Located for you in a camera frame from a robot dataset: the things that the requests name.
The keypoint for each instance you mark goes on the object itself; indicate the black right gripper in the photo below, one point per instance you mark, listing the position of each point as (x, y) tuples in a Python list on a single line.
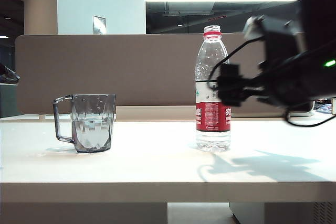
[(286, 87)]

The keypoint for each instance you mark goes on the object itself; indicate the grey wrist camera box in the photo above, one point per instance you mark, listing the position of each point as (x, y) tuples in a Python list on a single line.
[(278, 37)]

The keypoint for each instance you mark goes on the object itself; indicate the beige partition foot bracket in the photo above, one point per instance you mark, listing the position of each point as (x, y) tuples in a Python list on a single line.
[(42, 116)]

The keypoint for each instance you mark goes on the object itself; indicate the clear water bottle red label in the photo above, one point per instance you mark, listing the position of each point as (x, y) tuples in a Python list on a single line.
[(213, 119)]

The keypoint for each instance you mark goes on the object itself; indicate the silver wall sign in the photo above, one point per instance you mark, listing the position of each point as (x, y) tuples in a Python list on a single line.
[(99, 25)]

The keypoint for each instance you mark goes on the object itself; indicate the transparent grey faceted mug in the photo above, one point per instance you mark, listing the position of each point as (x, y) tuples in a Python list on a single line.
[(90, 129)]

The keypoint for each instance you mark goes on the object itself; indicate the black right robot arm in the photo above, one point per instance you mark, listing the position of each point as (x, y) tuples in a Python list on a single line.
[(321, 11)]

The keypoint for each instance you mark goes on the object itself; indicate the brown desk partition panel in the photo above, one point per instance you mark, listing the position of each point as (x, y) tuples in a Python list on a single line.
[(131, 72)]

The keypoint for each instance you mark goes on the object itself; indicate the black object at desk edge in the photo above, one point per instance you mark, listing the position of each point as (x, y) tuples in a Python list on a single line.
[(9, 74)]

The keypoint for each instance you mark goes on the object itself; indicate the small beige box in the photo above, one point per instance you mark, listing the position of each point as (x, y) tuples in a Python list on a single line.
[(334, 106)]

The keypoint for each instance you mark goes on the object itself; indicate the grey under-desk cabinet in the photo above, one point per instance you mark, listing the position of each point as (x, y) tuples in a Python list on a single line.
[(288, 213)]

